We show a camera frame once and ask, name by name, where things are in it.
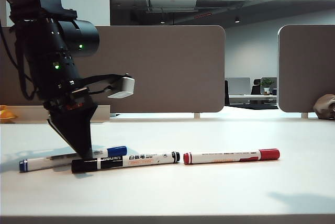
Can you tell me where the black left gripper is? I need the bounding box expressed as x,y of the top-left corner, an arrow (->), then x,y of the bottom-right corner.
43,87 -> 99,160

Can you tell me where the blue whiteboard marker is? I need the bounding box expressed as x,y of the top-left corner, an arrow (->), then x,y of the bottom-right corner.
18,145 -> 128,174

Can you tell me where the red whiteboard marker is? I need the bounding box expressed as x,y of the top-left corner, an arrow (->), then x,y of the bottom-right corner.
182,148 -> 281,165

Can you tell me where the black whiteboard marker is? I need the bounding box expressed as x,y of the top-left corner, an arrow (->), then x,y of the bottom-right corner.
71,151 -> 181,174

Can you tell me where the beige low box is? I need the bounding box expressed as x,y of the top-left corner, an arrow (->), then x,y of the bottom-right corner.
5,105 -> 111,124

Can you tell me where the orange object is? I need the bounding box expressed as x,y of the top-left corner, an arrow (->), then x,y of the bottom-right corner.
0,105 -> 19,123

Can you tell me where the wide brown desk partition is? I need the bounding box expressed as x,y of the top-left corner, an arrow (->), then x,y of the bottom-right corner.
0,25 -> 226,114

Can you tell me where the pale grey background divider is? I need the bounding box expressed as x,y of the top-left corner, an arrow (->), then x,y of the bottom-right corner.
225,77 -> 251,96

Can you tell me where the white background desk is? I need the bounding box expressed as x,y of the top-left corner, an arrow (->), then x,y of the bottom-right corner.
229,94 -> 278,105

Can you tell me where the black office chair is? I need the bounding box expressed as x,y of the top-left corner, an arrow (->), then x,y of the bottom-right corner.
251,79 -> 262,95

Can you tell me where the small green potted plant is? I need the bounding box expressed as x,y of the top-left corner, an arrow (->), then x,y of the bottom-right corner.
261,77 -> 276,96

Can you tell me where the narrow brown desk partition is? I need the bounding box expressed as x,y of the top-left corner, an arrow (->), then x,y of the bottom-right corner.
277,24 -> 335,113

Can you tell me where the brown crumpled object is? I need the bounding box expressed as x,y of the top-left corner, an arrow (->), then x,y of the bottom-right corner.
313,93 -> 335,120

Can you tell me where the thin black camera cable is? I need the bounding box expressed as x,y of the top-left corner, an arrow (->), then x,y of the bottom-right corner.
87,85 -> 114,95

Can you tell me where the black left camera bracket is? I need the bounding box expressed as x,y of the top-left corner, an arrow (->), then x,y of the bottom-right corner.
74,73 -> 129,90

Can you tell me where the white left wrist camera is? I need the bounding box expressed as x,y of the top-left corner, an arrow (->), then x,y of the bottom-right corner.
107,76 -> 136,99

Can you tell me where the black left arm cable bundle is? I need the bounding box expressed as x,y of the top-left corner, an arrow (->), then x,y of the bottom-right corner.
0,26 -> 39,102

